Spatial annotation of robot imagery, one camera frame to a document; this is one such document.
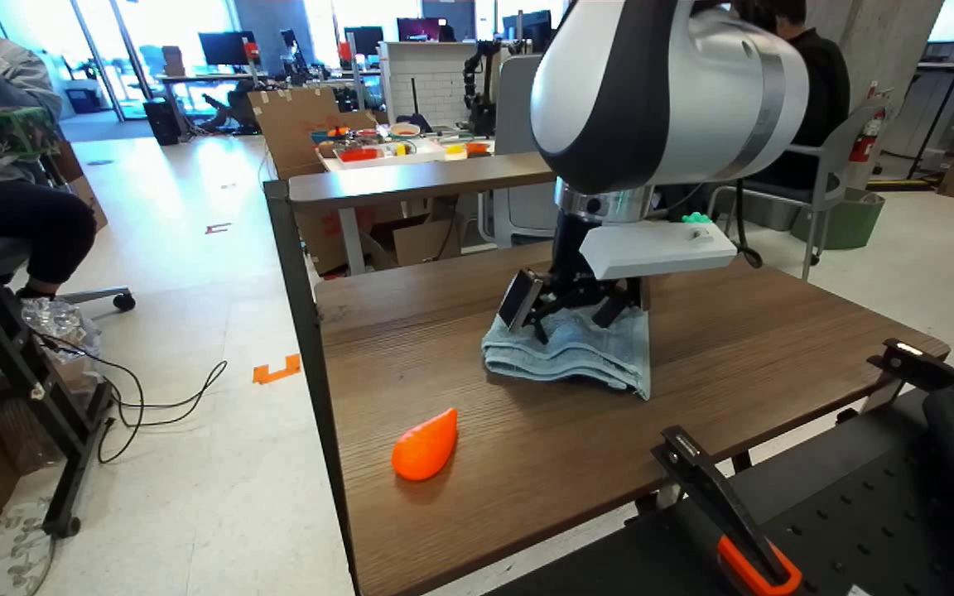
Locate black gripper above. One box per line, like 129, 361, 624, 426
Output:
527, 213, 642, 347

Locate light blue towel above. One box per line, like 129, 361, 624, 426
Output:
479, 298, 655, 403

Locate cardboard box under table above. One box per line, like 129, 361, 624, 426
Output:
297, 210, 463, 277

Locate orange plastic teardrop object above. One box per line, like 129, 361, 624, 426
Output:
387, 403, 462, 488

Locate wooden side table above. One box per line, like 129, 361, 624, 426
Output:
285, 146, 556, 277

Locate black desk device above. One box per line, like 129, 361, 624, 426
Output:
462, 40, 505, 138

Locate tray of colourful items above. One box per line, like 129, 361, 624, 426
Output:
313, 124, 494, 170

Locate white board panel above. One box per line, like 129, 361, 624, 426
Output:
382, 40, 479, 126

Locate green bin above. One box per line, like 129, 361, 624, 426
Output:
787, 188, 889, 253

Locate dark computer monitor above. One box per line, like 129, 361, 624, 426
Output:
340, 22, 387, 61
395, 14, 457, 45
194, 29, 262, 70
500, 9, 556, 55

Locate grey office chair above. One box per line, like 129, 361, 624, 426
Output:
707, 89, 892, 277

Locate red fire extinguisher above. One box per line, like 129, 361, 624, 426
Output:
845, 107, 896, 167

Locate black table clamp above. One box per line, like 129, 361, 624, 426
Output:
869, 336, 954, 391

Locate brown cardboard sheet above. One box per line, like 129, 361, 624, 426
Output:
249, 86, 382, 181

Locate black perforated base board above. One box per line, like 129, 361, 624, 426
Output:
488, 385, 954, 596

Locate black slanted pole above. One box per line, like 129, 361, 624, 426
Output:
906, 0, 954, 184

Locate office chair base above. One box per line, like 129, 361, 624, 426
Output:
0, 234, 139, 318

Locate white shoe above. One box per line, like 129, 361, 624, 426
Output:
18, 295, 98, 352

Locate black metal stand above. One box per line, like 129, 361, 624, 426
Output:
0, 242, 124, 539

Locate seated person in dark trousers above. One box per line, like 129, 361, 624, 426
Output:
0, 14, 98, 301

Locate black clamp with orange handle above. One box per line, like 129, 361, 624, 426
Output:
649, 423, 806, 596

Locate black floor cable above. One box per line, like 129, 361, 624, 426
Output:
40, 329, 231, 467

